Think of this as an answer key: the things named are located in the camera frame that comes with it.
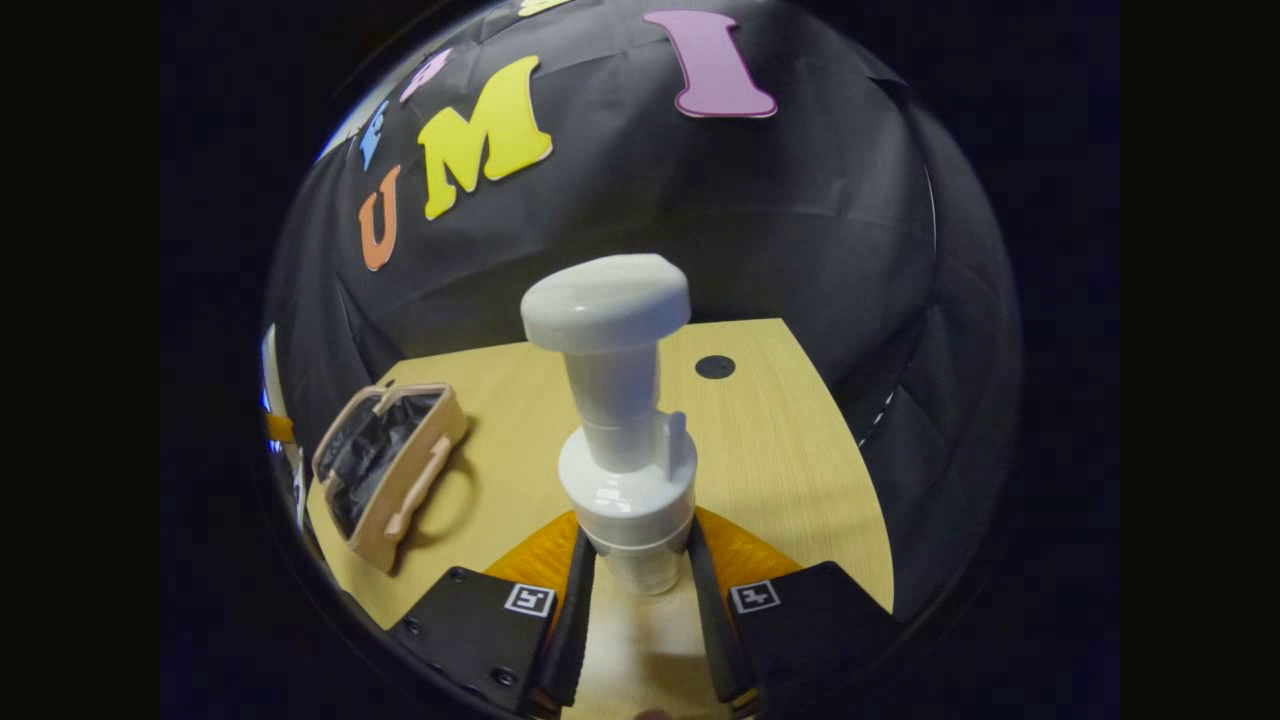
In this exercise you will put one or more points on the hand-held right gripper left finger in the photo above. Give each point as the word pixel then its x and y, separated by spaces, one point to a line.
pixel 570 640

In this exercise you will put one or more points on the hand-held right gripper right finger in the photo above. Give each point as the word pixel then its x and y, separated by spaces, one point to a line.
pixel 715 640

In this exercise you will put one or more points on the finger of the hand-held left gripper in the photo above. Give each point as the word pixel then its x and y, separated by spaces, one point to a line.
pixel 281 428

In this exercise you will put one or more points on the pink suitcase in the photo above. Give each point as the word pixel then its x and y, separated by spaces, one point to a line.
pixel 400 500

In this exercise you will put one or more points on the white pump bottle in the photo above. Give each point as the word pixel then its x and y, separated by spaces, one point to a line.
pixel 620 480

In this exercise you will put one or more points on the black backdrop cloth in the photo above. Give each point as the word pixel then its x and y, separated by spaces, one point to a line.
pixel 800 220

